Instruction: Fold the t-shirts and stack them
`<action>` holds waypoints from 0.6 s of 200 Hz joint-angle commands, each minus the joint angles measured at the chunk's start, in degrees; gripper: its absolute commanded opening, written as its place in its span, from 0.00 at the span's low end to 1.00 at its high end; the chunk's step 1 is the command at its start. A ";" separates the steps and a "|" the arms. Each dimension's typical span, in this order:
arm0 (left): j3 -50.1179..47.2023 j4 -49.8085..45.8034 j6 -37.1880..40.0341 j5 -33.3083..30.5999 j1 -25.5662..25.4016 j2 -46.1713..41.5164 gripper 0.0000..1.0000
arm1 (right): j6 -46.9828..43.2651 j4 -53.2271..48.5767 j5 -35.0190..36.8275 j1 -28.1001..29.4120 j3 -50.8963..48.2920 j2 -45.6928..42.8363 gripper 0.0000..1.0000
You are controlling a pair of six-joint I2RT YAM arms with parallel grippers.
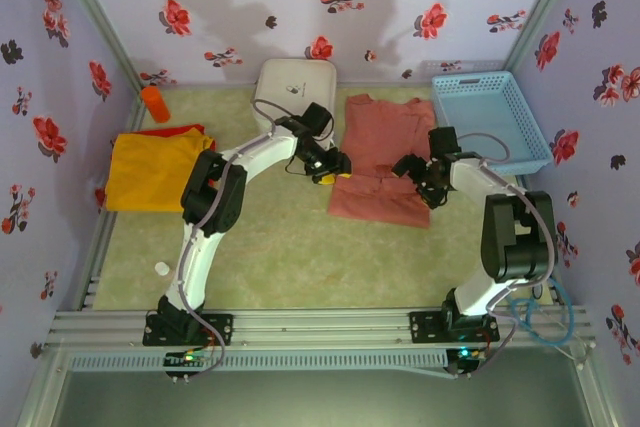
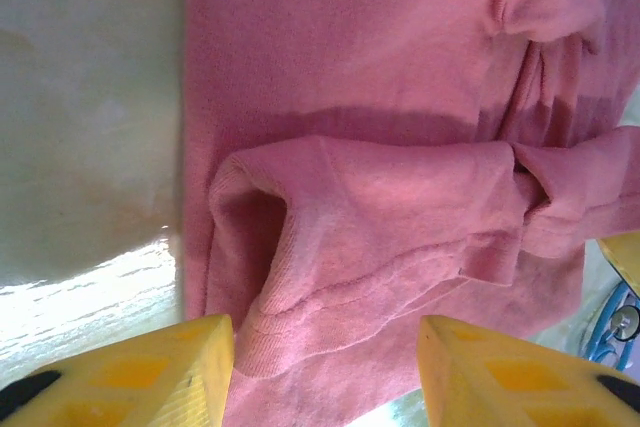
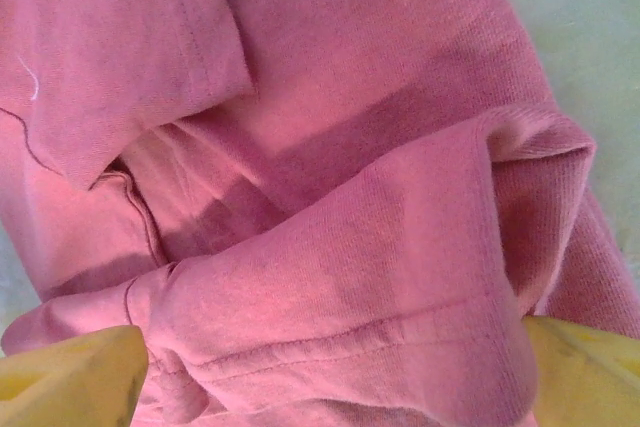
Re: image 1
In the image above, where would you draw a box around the blue perforated plastic basket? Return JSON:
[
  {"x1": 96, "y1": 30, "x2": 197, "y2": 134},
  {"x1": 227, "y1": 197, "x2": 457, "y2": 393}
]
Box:
[{"x1": 430, "y1": 70, "x2": 554, "y2": 177}]

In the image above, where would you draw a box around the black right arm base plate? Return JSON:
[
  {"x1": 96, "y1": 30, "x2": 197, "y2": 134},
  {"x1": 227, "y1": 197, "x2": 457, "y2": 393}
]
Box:
[{"x1": 408, "y1": 310, "x2": 502, "y2": 344}]

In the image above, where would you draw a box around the white zip case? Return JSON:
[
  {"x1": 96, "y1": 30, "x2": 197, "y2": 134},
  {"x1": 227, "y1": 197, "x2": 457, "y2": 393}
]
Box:
[{"x1": 250, "y1": 57, "x2": 339, "y2": 151}]

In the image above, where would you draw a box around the yellow t-shirt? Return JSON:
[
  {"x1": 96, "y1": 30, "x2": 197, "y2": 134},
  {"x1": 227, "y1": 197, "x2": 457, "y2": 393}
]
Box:
[{"x1": 103, "y1": 131, "x2": 217, "y2": 214}]

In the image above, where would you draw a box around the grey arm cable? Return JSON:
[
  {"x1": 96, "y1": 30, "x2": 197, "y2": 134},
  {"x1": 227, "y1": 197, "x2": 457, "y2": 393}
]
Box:
[
  {"x1": 456, "y1": 131, "x2": 559, "y2": 321},
  {"x1": 171, "y1": 97, "x2": 282, "y2": 319}
]

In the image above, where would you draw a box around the blue cable loop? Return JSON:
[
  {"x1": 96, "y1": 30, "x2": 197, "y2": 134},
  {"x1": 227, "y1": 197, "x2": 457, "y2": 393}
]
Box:
[{"x1": 506, "y1": 280, "x2": 577, "y2": 349}]

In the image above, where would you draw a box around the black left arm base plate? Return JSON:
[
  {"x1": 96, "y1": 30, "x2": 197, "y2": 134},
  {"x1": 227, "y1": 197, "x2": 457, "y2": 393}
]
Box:
[{"x1": 142, "y1": 312, "x2": 236, "y2": 348}]

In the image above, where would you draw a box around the pink t-shirt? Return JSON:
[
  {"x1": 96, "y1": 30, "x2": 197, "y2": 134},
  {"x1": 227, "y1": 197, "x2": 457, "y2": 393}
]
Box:
[{"x1": 326, "y1": 93, "x2": 438, "y2": 231}]

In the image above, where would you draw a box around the aluminium frame post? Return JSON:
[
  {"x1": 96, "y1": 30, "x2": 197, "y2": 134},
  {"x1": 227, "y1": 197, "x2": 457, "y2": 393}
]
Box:
[
  {"x1": 503, "y1": 0, "x2": 587, "y2": 74},
  {"x1": 45, "y1": 0, "x2": 145, "y2": 98}
]

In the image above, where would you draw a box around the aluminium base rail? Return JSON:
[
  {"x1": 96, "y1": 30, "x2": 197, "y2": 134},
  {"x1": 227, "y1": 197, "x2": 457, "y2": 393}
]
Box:
[{"x1": 45, "y1": 308, "x2": 597, "y2": 349}]

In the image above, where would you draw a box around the white slotted cable duct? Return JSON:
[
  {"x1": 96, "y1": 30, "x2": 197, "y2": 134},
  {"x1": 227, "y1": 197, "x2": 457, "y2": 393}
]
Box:
[{"x1": 66, "y1": 350, "x2": 450, "y2": 374}]

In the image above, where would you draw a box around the grey left arm cable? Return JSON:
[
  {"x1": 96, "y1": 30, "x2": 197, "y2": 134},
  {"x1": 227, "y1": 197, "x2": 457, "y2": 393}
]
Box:
[{"x1": 171, "y1": 97, "x2": 282, "y2": 319}]

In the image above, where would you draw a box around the circuit board with green light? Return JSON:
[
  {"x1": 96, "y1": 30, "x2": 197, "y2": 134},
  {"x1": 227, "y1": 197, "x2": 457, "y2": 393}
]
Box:
[
  {"x1": 163, "y1": 348, "x2": 215, "y2": 367},
  {"x1": 446, "y1": 345, "x2": 485, "y2": 379}
]

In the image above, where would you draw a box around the orange cylinder bottle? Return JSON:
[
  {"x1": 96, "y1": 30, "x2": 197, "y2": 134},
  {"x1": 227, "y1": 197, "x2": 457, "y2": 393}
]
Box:
[{"x1": 140, "y1": 86, "x2": 172, "y2": 125}]

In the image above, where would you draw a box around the grey right arm cable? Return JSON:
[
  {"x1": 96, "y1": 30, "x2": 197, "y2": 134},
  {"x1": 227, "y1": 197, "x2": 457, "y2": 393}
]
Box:
[{"x1": 456, "y1": 131, "x2": 559, "y2": 321}]

